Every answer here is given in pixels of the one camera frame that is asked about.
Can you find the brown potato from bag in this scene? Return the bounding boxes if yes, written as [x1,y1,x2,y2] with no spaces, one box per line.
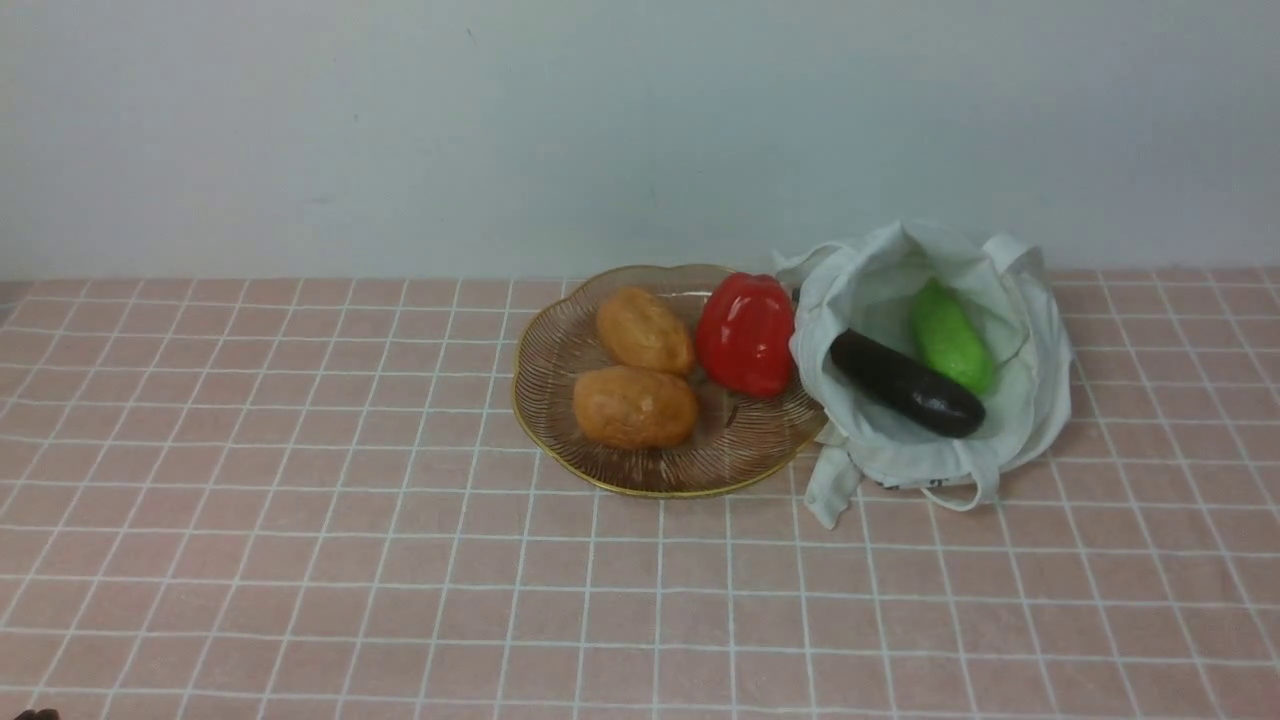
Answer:
[595,286,696,377]

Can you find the white cloth bag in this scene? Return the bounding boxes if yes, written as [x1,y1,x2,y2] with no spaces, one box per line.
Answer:
[773,222,1074,528]

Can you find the brown potato on plate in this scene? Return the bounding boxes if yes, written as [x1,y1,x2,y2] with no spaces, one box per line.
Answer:
[572,365,700,450]

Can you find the red bell pepper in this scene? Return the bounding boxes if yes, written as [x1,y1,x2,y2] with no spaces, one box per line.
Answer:
[695,272,795,398]

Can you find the amber ribbed glass plate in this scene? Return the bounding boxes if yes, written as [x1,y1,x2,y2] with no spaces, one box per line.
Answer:
[511,264,826,498]

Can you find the dark purple eggplant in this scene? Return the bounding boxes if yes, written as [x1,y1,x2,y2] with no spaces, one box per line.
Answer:
[829,331,987,439]

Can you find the green cucumber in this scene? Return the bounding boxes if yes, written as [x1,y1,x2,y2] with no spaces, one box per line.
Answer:
[909,279,995,397]

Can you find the pink checkered tablecloth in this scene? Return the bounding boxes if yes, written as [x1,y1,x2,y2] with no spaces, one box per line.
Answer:
[1,268,1279,719]

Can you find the dark object at corner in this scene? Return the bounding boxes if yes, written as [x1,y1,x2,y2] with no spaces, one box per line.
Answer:
[14,708,61,720]

